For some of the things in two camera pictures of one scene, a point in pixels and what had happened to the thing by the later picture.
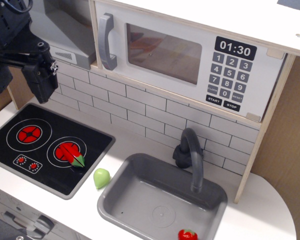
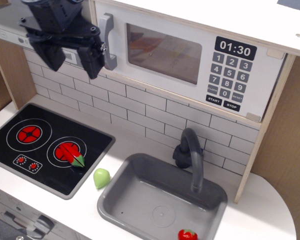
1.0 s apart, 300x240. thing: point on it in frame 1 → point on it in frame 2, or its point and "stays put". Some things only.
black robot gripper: x=12 y=43 → x=60 y=20
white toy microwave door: x=231 y=75 stays put
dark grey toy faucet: x=189 y=153 stays put
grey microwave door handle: x=106 y=22 stays put
